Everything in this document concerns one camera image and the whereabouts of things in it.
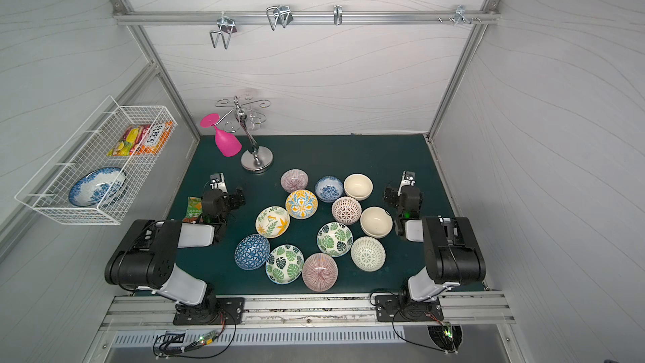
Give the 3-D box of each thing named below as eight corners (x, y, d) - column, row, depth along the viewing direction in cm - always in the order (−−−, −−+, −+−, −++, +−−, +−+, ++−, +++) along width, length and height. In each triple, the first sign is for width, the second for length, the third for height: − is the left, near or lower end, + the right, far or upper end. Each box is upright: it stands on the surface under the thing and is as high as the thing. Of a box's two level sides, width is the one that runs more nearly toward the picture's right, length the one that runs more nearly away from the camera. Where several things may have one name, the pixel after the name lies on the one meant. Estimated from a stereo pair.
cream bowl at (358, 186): (344, 205, 99) (345, 197, 94) (343, 182, 106) (344, 173, 102) (372, 205, 99) (374, 197, 94) (369, 182, 106) (371, 173, 102)
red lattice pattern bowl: (327, 215, 96) (327, 208, 92) (345, 198, 101) (346, 191, 97) (345, 232, 92) (346, 226, 88) (363, 214, 97) (365, 207, 93)
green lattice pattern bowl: (351, 271, 82) (352, 267, 79) (349, 241, 88) (350, 236, 85) (385, 271, 82) (387, 267, 79) (381, 241, 89) (383, 236, 85)
